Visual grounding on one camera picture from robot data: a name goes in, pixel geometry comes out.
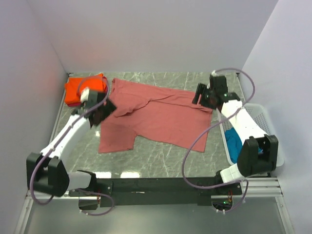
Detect salmon pink t shirt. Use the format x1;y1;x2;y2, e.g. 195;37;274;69
98;78;213;153

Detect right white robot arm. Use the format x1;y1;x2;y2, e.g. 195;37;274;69
192;76;278;195

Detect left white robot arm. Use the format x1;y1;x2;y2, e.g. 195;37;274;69
26;89;116;197

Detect folded magenta t shirt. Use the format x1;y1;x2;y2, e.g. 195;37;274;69
67;76;109;108

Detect folded orange t shirt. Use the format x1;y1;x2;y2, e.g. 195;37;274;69
64;74;108;104

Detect blue t shirt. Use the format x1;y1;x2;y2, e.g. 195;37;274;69
224;128;264;164

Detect black base beam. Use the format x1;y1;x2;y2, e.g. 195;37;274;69
69;176;242;211

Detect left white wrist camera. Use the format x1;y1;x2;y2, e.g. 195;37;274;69
80;87;90;103

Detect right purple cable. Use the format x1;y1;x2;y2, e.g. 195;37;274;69
181;68;256;212

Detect aluminium rail frame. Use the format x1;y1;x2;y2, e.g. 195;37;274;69
14;104;295;234

